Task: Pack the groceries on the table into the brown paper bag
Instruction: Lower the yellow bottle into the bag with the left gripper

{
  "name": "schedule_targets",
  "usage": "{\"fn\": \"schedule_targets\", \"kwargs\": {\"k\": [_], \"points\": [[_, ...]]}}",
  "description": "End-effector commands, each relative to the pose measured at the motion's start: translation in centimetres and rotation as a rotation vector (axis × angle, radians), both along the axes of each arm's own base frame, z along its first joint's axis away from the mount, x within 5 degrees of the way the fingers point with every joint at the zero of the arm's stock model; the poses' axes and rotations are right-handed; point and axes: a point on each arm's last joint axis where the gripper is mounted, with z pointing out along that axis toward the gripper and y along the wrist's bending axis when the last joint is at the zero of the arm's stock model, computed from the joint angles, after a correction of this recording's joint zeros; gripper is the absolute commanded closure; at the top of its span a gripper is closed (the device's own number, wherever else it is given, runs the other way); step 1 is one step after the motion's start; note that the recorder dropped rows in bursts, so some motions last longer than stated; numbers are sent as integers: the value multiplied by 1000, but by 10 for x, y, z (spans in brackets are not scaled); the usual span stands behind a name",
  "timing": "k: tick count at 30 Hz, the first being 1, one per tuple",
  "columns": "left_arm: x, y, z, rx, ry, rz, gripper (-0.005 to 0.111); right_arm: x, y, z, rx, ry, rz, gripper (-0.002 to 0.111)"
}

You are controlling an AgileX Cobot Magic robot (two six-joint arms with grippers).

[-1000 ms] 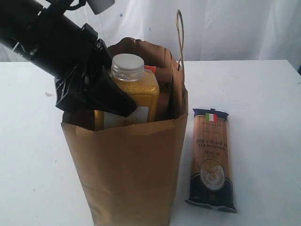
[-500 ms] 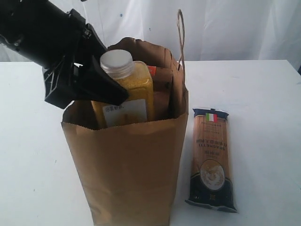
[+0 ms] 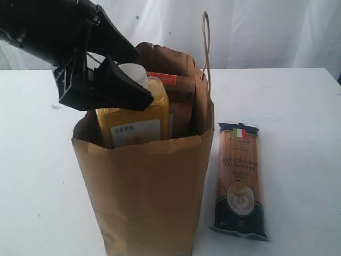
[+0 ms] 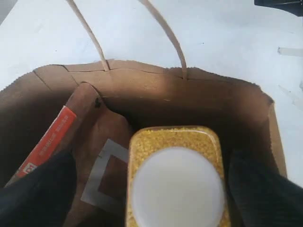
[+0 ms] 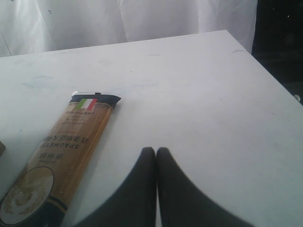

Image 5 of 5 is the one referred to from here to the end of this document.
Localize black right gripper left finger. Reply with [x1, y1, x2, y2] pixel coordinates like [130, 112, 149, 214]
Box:
[76, 147, 157, 227]

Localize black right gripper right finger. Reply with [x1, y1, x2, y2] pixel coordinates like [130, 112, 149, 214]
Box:
[156, 147, 252, 227]

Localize spaghetti packet with Italian flag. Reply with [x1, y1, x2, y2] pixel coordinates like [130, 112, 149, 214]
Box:
[0, 93, 120, 227]

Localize large brown paper bag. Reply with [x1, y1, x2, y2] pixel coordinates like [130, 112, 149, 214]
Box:
[0, 141, 6, 156]

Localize white backdrop curtain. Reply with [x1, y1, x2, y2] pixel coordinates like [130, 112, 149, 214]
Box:
[0, 0, 258, 57]

